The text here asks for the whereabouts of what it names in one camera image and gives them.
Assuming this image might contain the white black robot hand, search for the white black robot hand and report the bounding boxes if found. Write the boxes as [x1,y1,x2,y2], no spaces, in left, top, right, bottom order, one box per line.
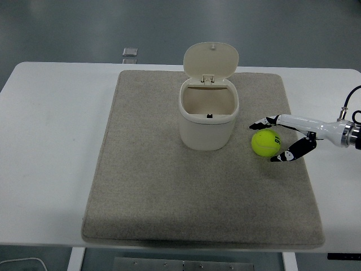
[249,113,344,163]

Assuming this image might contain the yellow tennis ball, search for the yellow tennis ball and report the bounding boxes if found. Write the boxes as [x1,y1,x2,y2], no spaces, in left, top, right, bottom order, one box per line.
[250,129,282,157]

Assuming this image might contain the cream lidded plastic bin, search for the cream lidded plastic bin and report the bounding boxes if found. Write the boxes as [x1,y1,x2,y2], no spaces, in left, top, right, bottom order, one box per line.
[178,42,240,151]

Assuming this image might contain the black table control panel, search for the black table control panel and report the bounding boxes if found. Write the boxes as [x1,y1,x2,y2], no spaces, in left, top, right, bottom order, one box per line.
[327,253,361,260]

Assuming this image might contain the white table leg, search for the white table leg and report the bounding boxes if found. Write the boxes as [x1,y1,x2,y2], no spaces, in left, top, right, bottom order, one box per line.
[281,252,297,271]
[67,247,86,271]

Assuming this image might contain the beige fabric mat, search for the beige fabric mat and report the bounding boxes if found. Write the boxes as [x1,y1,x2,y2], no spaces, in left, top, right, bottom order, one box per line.
[81,69,325,251]

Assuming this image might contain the white cable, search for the white cable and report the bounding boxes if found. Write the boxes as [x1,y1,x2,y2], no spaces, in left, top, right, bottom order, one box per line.
[0,257,47,271]

